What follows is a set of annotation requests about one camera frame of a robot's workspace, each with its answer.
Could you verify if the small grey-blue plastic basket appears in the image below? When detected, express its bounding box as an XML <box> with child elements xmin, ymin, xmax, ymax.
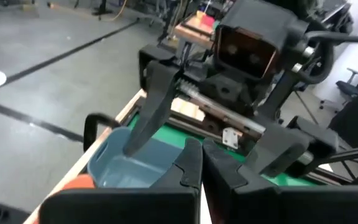
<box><xmin>87</xmin><ymin>126</ymin><xmax>186</xmax><ymax>189</ymax></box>

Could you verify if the black table clamp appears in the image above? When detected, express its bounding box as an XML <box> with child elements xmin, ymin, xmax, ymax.
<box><xmin>83</xmin><ymin>112</ymin><xmax>121</xmax><ymax>153</ymax></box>

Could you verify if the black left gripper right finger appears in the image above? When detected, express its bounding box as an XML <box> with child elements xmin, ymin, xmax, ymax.
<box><xmin>202</xmin><ymin>138</ymin><xmax>358</xmax><ymax>224</ymax></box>

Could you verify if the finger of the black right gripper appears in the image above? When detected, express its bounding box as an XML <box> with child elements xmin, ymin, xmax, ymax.
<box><xmin>122</xmin><ymin>42</ymin><xmax>182</xmax><ymax>156</ymax></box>
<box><xmin>245</xmin><ymin>116</ymin><xmax>341</xmax><ymax>179</ymax></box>

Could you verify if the silver metal bracket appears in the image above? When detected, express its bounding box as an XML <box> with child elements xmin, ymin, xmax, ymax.
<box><xmin>221</xmin><ymin>126</ymin><xmax>239</xmax><ymax>151</ymax></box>

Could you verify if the black right camera cable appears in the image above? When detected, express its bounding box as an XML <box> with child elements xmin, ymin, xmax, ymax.
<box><xmin>303</xmin><ymin>30</ymin><xmax>358</xmax><ymax>85</ymax></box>

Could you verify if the orange plastic basket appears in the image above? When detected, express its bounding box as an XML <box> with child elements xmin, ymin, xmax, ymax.
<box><xmin>60</xmin><ymin>173</ymin><xmax>96</xmax><ymax>191</ymax></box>

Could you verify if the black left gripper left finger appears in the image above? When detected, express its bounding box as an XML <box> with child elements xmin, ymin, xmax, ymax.
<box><xmin>39</xmin><ymin>136</ymin><xmax>204</xmax><ymax>224</ymax></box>

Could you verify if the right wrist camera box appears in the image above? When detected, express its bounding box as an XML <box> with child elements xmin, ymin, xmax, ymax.
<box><xmin>214</xmin><ymin>0</ymin><xmax>310</xmax><ymax>82</ymax></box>

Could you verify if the wooden side table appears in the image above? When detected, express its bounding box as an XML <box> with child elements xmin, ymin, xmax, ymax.
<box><xmin>173</xmin><ymin>10</ymin><xmax>218</xmax><ymax>50</ymax></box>

